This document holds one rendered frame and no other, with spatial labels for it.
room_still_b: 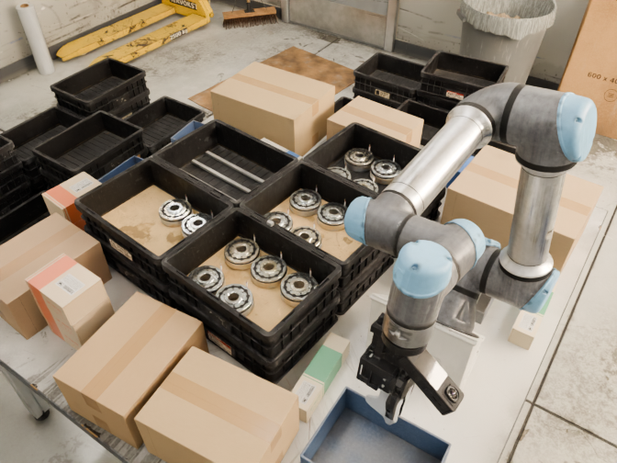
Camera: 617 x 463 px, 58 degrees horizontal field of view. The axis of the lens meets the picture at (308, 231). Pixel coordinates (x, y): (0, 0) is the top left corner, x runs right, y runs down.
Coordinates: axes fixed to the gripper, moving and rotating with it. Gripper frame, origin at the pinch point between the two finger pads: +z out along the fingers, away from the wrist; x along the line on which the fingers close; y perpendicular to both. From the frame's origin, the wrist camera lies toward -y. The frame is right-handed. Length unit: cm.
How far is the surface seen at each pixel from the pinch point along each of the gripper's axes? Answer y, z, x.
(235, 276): 64, 25, -31
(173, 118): 197, 57, -133
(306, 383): 29.7, 34.1, -19.8
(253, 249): 65, 21, -40
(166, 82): 286, 84, -210
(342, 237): 48, 21, -62
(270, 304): 49, 26, -29
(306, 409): 25.6, 34.9, -14.0
